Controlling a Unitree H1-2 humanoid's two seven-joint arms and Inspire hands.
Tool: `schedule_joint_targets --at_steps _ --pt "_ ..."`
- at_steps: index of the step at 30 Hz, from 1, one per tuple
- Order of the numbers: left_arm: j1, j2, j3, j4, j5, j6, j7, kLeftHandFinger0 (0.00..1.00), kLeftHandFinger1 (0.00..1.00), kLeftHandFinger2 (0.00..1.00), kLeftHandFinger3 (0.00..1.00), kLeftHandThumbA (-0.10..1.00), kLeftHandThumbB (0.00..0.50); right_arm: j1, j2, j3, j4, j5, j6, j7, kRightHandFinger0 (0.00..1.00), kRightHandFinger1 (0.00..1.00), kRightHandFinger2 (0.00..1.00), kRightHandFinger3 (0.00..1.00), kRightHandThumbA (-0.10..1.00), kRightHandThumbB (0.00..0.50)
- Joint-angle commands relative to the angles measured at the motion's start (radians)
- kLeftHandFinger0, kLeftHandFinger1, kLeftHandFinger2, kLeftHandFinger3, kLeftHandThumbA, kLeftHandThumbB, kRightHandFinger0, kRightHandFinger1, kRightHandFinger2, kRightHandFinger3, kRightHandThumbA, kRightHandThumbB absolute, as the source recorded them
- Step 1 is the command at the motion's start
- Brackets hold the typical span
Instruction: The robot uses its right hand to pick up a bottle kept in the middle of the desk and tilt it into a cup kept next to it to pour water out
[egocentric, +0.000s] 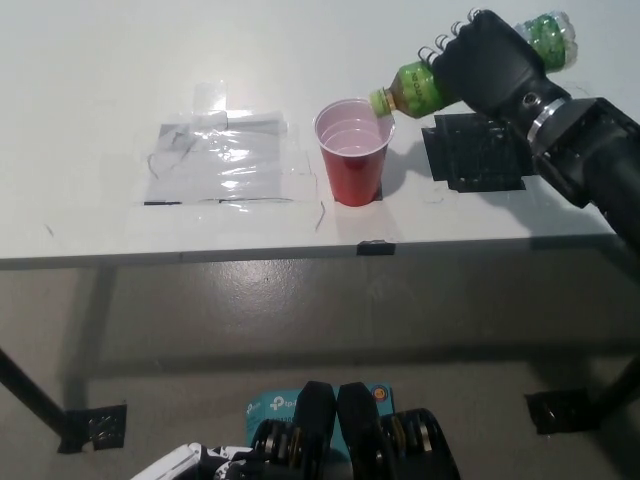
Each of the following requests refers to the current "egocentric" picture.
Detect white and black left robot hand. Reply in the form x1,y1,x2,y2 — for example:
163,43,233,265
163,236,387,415
132,442,259,480

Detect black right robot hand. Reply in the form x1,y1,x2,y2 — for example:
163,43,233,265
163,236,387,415
418,8,572,136

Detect green tea plastic bottle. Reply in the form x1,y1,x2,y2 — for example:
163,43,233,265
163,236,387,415
368,12,581,121

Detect black robot torso blocks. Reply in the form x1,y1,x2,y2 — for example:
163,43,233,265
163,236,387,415
247,381,461,480

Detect red plastic cup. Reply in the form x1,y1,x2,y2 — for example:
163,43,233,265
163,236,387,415
313,98,399,207

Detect teal tp-link box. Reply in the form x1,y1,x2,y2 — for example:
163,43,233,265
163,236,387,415
244,383,396,464

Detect large black tape square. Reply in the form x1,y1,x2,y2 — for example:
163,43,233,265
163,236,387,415
420,112,532,194

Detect black table leg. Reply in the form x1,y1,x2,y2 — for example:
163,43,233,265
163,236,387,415
0,344,69,441

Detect black tape tab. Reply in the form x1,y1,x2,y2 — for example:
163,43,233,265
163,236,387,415
356,239,396,257

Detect clear tape strip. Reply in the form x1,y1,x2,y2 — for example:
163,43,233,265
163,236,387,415
192,82,231,115

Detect clear taped plastic sheet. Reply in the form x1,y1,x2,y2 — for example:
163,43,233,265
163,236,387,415
143,112,296,206

